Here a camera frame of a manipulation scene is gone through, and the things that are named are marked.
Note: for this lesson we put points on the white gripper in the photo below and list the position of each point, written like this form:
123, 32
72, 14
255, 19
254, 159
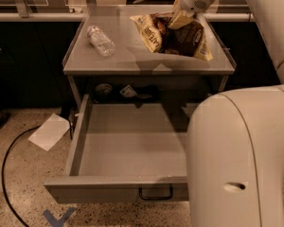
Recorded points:
193, 1

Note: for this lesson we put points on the brown chip bag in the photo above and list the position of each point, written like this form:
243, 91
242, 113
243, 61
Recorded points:
187, 41

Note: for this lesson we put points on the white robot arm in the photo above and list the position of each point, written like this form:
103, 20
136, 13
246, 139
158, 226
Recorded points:
235, 144

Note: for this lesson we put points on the grey cabinet counter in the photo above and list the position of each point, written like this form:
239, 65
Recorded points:
133, 63

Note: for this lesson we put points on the grey open top drawer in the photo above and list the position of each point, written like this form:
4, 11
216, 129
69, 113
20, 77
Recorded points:
118, 148

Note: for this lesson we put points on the grey railing bar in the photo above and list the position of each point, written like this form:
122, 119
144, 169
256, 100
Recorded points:
78, 17

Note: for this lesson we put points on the clear plastic water bottle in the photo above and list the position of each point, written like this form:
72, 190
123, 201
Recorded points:
102, 43

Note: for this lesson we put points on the dark items inside cabinet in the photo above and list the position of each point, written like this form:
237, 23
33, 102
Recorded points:
108, 93

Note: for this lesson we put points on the white paper tag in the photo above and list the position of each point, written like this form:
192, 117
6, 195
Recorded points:
128, 92

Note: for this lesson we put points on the white paper sheet on floor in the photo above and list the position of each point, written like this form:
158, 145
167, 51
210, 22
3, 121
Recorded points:
52, 130

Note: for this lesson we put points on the black drawer handle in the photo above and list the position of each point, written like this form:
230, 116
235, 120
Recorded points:
159, 192

